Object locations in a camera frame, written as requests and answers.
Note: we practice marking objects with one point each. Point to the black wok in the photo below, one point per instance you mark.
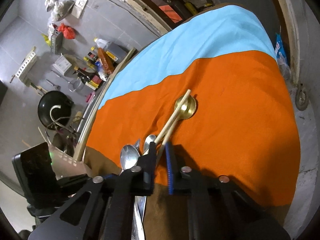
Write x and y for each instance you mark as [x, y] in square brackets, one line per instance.
[50, 99]

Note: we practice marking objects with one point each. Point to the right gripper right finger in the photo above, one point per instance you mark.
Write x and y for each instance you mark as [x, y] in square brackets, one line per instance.
[179, 175]

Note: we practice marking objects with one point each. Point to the large oil jug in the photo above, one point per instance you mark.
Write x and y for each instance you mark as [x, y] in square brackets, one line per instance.
[115, 52]

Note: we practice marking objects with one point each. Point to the orange blue brown tablecloth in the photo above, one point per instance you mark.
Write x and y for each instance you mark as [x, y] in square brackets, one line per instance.
[244, 126]

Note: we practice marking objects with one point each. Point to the large steel spoon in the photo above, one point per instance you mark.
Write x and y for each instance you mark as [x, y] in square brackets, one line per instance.
[129, 156]

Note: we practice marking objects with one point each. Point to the white utensil holder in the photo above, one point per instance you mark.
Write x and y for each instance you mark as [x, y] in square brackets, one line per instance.
[65, 166]

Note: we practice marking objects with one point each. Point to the hanging mesh strainer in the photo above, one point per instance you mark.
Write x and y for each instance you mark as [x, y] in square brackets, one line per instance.
[74, 86]

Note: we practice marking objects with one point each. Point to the white top wall rack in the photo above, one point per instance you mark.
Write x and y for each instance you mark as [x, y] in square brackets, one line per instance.
[25, 66]

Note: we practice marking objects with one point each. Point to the red spice bag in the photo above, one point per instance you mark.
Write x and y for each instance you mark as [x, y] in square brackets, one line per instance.
[106, 61]

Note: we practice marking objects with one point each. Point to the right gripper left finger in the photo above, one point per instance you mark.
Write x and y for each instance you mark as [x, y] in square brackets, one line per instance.
[146, 177]

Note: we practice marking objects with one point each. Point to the white wall socket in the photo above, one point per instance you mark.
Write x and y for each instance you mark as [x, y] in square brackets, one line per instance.
[78, 8]

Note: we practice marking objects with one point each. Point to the white wall basket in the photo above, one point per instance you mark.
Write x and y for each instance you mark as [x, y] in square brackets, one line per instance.
[62, 65]

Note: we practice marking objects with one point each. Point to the small steel spoon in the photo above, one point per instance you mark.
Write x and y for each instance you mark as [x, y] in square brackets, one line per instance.
[148, 140]

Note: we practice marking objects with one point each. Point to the wooden chopstick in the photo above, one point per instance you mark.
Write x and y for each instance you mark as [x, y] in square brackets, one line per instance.
[166, 138]
[174, 115]

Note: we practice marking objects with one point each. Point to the grey wall shelf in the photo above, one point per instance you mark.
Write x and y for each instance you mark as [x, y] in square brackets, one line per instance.
[56, 41]

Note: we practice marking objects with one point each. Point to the gold spoon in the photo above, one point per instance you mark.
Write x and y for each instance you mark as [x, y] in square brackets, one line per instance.
[188, 109]

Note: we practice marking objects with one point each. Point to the dark soy sauce bottle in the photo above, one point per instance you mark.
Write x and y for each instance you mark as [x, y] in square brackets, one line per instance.
[88, 77]

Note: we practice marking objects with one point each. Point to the steel faucet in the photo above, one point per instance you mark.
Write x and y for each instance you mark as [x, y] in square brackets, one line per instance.
[60, 116]

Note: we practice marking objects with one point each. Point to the grey plastic bag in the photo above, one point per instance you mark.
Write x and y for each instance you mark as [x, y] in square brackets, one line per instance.
[58, 9]

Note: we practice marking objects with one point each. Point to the red plastic bag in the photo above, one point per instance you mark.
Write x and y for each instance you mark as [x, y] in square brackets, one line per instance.
[67, 31]

